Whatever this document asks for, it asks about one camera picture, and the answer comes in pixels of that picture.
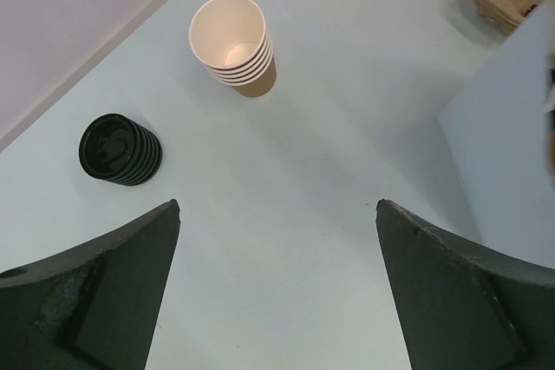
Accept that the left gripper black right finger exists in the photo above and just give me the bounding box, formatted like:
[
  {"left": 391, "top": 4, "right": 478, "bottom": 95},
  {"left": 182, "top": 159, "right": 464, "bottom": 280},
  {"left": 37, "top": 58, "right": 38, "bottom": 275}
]
[{"left": 376, "top": 199, "right": 554, "bottom": 369}]

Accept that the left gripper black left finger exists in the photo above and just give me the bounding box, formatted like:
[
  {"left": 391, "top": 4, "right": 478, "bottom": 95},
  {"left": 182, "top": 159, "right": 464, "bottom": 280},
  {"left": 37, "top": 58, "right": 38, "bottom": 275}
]
[{"left": 1, "top": 200, "right": 180, "bottom": 369}]

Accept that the light blue paper bag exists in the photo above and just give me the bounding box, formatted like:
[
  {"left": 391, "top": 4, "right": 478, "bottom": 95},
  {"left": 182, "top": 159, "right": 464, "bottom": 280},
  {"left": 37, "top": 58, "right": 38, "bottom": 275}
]
[{"left": 440, "top": 0, "right": 554, "bottom": 268}]

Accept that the stack of black lids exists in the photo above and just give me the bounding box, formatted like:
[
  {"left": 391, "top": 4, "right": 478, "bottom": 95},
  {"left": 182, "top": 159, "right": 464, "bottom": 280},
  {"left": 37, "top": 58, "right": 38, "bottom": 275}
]
[{"left": 78, "top": 114, "right": 163, "bottom": 186}]

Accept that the stack of brown paper cups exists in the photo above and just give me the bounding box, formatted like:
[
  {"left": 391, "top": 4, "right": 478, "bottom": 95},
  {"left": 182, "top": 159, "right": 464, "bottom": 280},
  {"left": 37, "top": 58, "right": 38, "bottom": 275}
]
[{"left": 188, "top": 0, "right": 277, "bottom": 98}]

